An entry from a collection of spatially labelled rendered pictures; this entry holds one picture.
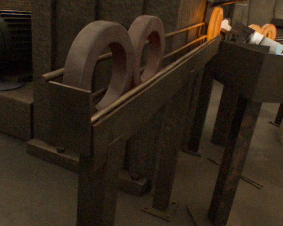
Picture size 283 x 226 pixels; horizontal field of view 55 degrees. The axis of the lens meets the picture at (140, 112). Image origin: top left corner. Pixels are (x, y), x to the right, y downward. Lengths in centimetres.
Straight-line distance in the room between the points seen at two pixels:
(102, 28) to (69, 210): 89
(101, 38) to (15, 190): 100
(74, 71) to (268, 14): 386
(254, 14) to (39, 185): 358
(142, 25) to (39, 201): 90
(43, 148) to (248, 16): 342
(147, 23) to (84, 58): 22
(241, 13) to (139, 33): 374
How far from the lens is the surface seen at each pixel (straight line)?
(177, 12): 106
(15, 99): 166
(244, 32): 161
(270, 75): 84
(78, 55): 41
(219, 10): 147
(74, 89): 40
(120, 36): 48
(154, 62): 70
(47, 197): 127
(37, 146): 151
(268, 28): 206
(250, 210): 140
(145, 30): 58
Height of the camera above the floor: 79
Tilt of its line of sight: 21 degrees down
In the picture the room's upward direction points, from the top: 7 degrees clockwise
